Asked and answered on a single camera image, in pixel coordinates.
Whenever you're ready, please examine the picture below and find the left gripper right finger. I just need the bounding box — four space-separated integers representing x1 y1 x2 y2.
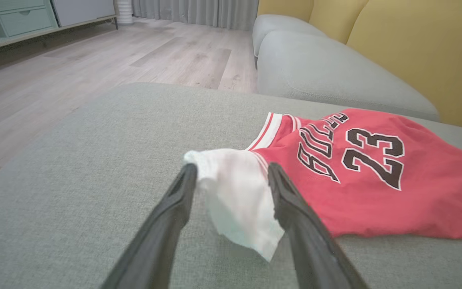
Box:
269 163 370 289

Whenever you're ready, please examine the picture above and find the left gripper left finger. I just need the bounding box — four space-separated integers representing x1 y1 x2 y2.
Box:
101 163 198 289

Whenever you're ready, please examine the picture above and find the red and white jersey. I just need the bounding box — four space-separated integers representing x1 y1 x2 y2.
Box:
183 108 462 262

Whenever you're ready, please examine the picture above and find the large grey sofa seat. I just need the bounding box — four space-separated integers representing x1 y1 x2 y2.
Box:
0 82 462 289

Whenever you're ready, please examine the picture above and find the grey sofa seat cushion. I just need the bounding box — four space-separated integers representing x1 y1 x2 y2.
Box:
256 30 441 122
252 14 328 57

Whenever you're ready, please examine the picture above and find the white ribbed cylinder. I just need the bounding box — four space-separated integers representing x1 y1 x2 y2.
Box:
115 0 134 25

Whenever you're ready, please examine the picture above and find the grey curtain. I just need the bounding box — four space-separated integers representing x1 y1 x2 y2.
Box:
132 0 260 31

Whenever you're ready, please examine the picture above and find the large yellow sofa back cushion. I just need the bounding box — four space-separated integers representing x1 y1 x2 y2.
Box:
346 0 462 133

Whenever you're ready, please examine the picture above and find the pale green low cabinet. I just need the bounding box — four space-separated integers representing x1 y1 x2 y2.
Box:
0 0 118 55

